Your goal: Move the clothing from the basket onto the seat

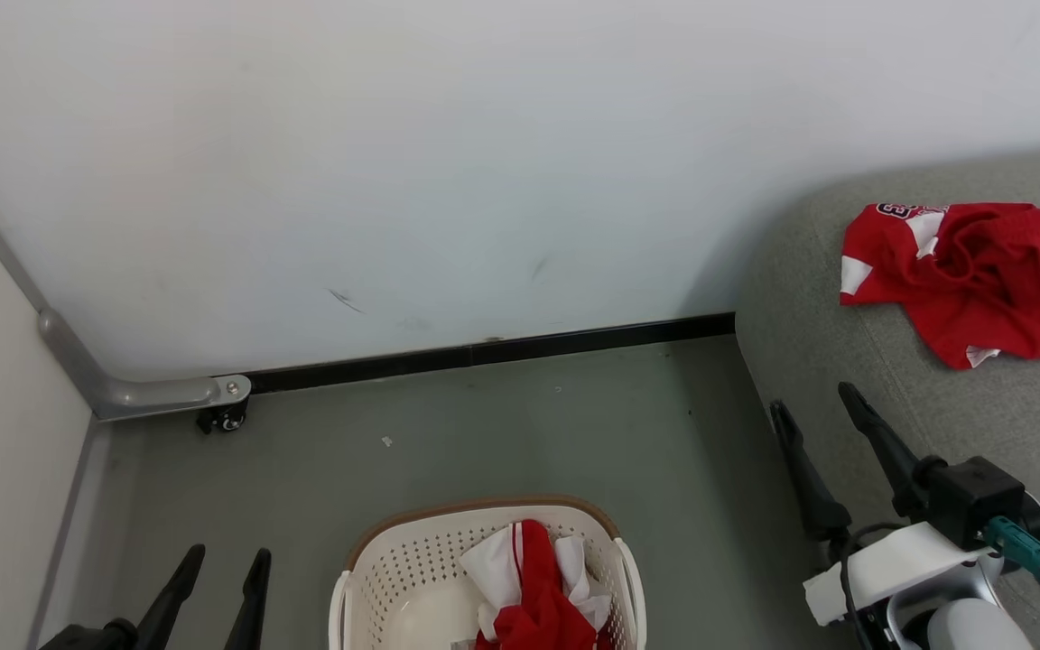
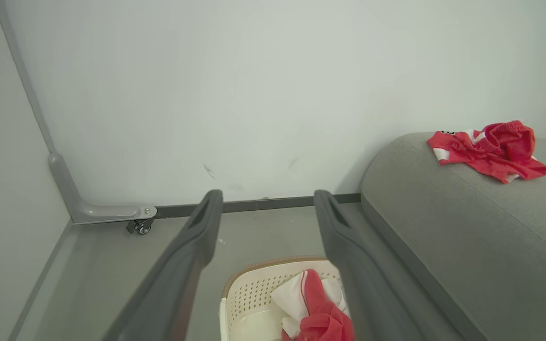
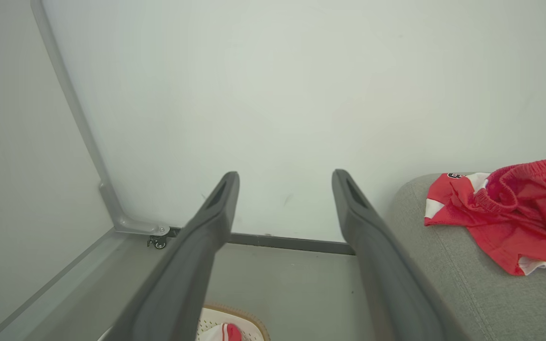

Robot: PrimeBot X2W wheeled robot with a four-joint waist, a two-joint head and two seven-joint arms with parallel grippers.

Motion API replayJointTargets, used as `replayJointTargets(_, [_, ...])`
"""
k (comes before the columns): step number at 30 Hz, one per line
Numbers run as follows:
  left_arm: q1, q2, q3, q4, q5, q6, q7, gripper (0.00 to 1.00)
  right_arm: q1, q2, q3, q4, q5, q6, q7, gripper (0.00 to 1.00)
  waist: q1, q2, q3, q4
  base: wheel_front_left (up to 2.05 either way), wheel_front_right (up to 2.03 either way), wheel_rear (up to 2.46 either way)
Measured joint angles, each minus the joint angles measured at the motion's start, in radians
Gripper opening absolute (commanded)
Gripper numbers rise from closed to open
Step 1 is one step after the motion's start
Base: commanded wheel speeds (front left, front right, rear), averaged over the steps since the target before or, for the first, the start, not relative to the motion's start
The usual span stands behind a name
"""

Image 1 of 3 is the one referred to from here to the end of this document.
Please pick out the white perforated laundry basket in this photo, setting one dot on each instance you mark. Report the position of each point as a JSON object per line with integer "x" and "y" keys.
{"x": 412, "y": 578}

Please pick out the black baseboard strip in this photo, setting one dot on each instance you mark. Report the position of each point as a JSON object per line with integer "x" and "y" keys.
{"x": 484, "y": 354}

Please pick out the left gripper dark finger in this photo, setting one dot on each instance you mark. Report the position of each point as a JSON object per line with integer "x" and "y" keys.
{"x": 163, "y": 600}
{"x": 251, "y": 605}

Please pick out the black caster wheel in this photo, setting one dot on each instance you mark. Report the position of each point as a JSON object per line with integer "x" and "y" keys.
{"x": 227, "y": 420}

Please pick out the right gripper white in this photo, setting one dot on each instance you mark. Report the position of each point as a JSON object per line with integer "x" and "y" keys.
{"x": 899, "y": 564}

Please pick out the grey fabric sofa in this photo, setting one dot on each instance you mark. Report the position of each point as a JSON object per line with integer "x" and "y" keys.
{"x": 845, "y": 361}

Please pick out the red shorts with number 23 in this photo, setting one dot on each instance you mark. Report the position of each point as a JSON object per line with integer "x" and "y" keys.
{"x": 980, "y": 289}

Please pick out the grey metal partition foot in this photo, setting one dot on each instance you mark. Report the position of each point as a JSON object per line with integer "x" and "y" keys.
{"x": 150, "y": 394}

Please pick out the red white jersey black letters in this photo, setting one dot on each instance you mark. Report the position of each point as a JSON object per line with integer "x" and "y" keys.
{"x": 538, "y": 596}

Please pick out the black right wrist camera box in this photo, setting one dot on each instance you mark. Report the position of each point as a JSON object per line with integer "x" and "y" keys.
{"x": 976, "y": 501}

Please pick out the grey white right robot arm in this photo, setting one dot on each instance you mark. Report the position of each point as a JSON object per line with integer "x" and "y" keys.
{"x": 971, "y": 627}

